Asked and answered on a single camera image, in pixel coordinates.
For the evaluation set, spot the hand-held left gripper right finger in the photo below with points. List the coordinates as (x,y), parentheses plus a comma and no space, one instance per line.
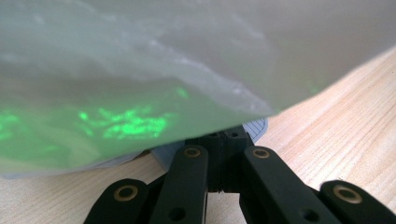
(232,155)

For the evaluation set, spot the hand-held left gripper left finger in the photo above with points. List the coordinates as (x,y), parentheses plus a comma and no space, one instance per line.
(211,161)

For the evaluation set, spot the grey-blue pedal trash can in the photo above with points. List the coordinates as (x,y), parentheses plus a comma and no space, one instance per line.
(253,132)

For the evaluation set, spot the white plastic bin bag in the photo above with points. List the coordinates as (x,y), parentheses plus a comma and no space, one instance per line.
(149,68)

